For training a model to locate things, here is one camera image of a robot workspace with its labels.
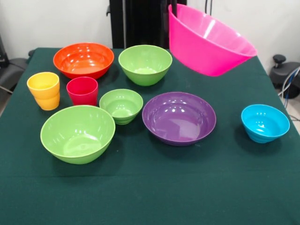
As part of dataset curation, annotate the pink bowl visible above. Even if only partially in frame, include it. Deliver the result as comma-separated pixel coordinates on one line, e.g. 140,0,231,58
168,3,258,77

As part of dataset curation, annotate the medium green bowl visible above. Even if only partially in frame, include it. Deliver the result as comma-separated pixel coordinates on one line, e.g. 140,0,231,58
118,45,173,87

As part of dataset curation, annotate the small ribbed green bowl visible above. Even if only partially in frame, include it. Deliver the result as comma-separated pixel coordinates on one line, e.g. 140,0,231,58
99,89,144,126

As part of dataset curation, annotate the purple bowl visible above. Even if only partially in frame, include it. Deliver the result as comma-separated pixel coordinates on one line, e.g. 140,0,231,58
142,91,217,147

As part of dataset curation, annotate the orange bowl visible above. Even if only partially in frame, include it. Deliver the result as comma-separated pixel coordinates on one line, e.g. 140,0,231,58
52,42,115,80

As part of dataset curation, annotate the black chair with round knob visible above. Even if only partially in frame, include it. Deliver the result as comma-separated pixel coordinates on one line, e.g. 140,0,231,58
269,54,300,99

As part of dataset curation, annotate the red cup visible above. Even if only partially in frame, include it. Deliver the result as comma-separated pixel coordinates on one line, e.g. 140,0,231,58
66,76,98,106

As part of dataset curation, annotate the small blue bowl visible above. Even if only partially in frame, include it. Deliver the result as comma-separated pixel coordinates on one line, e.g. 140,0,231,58
241,104,291,143

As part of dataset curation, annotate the yellow cup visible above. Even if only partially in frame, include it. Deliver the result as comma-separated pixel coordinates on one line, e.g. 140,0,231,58
26,72,60,111

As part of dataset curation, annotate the large green bowl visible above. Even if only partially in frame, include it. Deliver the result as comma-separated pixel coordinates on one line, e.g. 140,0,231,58
40,105,116,165

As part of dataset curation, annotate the black office chair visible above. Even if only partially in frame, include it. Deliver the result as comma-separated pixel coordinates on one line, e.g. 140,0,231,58
0,35,35,94

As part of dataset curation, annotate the dark green tablecloth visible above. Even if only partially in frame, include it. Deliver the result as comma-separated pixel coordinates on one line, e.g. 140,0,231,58
0,48,300,225

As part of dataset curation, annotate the black wall cable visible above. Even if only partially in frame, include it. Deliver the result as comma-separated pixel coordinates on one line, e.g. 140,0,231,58
205,0,214,16

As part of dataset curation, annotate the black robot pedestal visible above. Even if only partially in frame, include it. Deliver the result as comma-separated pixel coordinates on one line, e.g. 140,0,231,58
106,0,188,50

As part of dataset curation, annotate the blue and white cable bundle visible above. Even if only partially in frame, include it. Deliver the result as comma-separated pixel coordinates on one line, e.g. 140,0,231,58
277,67,300,99

